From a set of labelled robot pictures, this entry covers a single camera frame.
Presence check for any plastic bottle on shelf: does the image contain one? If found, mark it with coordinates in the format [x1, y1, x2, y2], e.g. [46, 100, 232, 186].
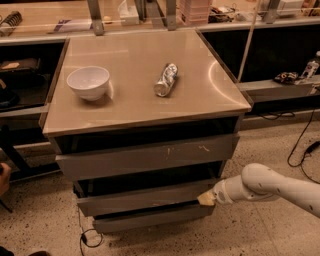
[301, 51, 320, 79]

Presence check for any wooden stick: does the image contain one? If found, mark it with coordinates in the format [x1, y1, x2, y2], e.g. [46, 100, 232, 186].
[237, 0, 261, 83]

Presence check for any person hand at left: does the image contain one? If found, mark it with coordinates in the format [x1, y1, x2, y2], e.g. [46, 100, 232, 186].
[0, 163, 11, 196]

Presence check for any dark patterned object on shelf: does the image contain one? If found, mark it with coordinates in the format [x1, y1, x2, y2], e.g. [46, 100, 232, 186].
[274, 72, 300, 85]

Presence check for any black floor cable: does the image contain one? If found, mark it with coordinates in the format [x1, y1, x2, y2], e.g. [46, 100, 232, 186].
[287, 109, 320, 185]

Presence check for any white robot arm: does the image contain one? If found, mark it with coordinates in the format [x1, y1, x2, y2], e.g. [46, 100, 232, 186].
[197, 163, 320, 217]

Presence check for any black coil spring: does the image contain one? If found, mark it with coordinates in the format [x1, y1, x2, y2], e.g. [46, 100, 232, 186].
[0, 11, 22, 37]

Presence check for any white bowl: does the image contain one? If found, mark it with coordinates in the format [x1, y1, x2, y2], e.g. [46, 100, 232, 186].
[67, 66, 110, 101]

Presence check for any pink stacked box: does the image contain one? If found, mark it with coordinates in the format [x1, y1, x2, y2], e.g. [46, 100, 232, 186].
[179, 0, 211, 26]

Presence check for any purple white booklet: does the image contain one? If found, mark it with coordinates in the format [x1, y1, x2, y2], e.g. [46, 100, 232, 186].
[54, 19, 92, 33]

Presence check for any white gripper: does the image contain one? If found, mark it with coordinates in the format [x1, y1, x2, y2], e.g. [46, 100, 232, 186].
[197, 180, 233, 206]

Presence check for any grey drawer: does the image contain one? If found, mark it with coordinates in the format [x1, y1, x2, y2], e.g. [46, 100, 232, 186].
[56, 133, 239, 181]
[93, 202, 214, 233]
[77, 179, 217, 216]

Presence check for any dark shoe at bottom left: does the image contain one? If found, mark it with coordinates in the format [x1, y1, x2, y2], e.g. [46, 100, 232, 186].
[0, 246, 52, 256]

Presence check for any grey top drawer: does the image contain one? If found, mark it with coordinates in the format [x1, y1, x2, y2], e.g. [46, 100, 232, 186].
[56, 133, 239, 181]

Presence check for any grey bottom drawer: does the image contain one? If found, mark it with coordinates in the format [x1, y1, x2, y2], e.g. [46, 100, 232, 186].
[93, 202, 214, 233]

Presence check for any white tissue box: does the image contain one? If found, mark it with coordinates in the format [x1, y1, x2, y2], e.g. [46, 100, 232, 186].
[118, 0, 139, 26]

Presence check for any silver drink can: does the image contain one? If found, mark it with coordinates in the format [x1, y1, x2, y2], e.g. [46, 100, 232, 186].
[154, 63, 178, 97]

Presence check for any grey drawer cabinet with top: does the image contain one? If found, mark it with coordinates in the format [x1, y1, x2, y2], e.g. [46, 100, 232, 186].
[43, 30, 251, 221]

